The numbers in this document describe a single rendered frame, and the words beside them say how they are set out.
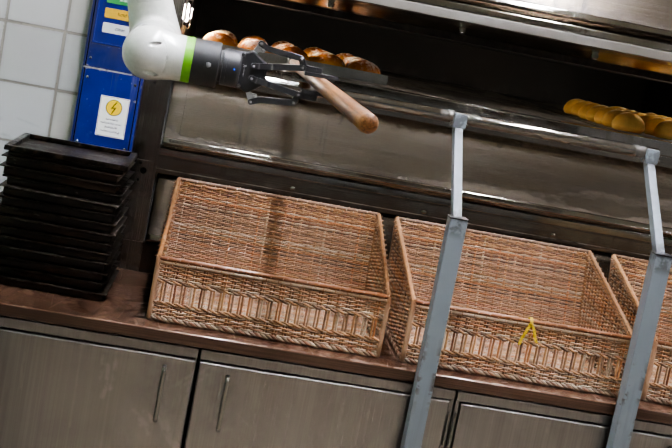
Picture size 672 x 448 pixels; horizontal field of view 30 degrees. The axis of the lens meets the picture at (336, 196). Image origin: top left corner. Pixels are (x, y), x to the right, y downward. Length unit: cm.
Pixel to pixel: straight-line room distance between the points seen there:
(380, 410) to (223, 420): 36
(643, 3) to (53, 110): 159
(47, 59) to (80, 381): 90
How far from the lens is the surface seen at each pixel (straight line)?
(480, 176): 341
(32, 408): 295
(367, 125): 176
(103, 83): 331
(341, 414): 294
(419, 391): 288
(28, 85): 337
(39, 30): 336
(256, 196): 332
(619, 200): 352
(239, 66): 250
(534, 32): 326
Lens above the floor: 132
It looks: 8 degrees down
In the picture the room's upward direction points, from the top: 11 degrees clockwise
